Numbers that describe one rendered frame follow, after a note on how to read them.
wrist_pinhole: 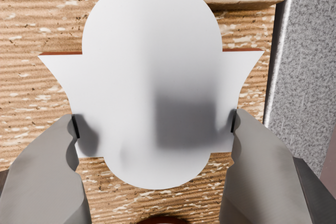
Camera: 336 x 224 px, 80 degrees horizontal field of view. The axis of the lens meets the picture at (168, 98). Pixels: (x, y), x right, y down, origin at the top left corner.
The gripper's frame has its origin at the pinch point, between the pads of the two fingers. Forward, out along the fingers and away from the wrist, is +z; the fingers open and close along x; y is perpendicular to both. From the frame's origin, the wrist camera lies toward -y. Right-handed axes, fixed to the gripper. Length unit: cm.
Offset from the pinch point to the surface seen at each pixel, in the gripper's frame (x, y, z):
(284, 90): 12.0, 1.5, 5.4
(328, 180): 127, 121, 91
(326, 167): 122, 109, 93
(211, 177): 4.6, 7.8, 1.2
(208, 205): 4.4, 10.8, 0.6
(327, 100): 16.8, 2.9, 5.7
